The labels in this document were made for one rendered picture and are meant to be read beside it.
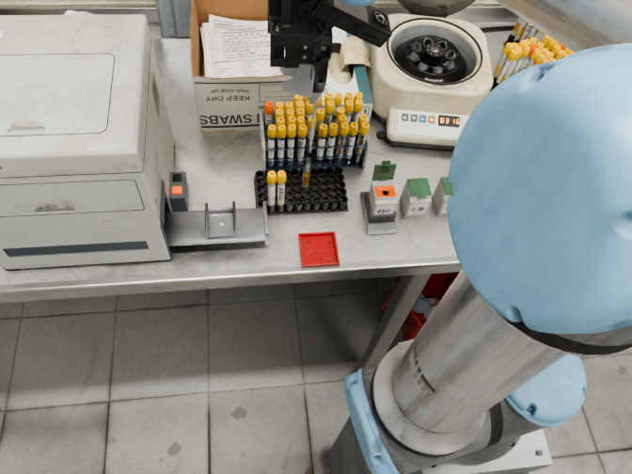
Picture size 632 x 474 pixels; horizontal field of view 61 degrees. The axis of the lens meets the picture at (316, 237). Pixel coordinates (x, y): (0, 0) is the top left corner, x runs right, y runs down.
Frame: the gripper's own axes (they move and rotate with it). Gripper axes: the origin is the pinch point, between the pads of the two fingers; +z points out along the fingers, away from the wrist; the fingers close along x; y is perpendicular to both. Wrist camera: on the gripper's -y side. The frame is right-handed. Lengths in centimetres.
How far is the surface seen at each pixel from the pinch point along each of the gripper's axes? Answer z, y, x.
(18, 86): -4.0, 41.0, 1.9
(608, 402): 113, -104, 26
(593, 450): 113, -93, 40
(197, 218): 22.0, 19.9, 7.3
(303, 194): 24.1, 0.6, 1.4
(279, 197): 21.2, 5.2, 4.1
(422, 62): 16.4, -26.1, -25.6
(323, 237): 25.8, -2.7, 10.0
